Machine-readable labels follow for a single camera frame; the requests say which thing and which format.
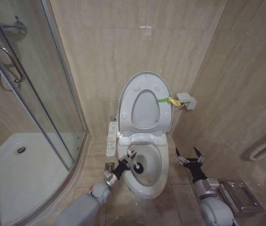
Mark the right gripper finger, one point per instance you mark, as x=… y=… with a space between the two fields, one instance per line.
x=199 y=156
x=179 y=158

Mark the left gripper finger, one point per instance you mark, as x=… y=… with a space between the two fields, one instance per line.
x=132 y=162
x=126 y=157

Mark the white toilet brush black head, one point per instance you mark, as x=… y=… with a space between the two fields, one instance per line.
x=138 y=167

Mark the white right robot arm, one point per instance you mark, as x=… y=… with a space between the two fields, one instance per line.
x=215 y=207

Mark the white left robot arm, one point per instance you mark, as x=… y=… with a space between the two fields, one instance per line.
x=85 y=204

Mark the white toilet bowl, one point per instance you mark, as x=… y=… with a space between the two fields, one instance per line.
x=150 y=164

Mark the white toilet seat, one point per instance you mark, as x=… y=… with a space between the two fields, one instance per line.
x=128 y=113

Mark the white toilet lid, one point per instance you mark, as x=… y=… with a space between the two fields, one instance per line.
x=145 y=109

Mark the square metal floor drain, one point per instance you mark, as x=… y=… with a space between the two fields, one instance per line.
x=109 y=166

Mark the white bidet control panel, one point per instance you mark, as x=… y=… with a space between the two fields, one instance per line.
x=111 y=139

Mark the chrome water valve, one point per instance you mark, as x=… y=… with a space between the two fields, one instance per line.
x=114 y=117

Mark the yellow loop tag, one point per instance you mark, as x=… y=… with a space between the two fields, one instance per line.
x=175 y=101

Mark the round shower tray drain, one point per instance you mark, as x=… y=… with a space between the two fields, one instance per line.
x=21 y=149

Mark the white shower tray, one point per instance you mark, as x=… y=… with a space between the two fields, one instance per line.
x=15 y=179

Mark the curved glass shower door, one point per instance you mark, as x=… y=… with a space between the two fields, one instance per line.
x=41 y=77

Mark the chrome shower faucet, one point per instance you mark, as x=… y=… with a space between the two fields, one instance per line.
x=16 y=27

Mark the grey wall box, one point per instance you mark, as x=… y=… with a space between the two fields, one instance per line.
x=186 y=100

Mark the white ribbed wall rail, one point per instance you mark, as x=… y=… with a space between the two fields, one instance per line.
x=264 y=147

